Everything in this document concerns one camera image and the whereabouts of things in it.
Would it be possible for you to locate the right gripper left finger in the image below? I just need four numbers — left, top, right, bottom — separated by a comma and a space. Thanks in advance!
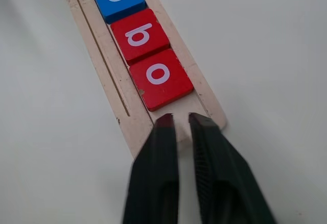
122, 113, 181, 224

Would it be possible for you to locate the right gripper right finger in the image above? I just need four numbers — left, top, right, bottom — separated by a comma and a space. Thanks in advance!
188, 112, 278, 224

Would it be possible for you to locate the red letter b block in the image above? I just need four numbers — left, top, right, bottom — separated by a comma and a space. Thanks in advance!
110, 8, 171, 66

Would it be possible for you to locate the long wooden letter tray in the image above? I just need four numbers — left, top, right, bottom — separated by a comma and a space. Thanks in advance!
58, 0, 228, 162

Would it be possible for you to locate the red letter o block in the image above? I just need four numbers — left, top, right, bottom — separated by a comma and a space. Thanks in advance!
128, 49, 195, 113

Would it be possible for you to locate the blue letter o block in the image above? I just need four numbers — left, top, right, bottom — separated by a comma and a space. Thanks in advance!
90, 0, 147, 26

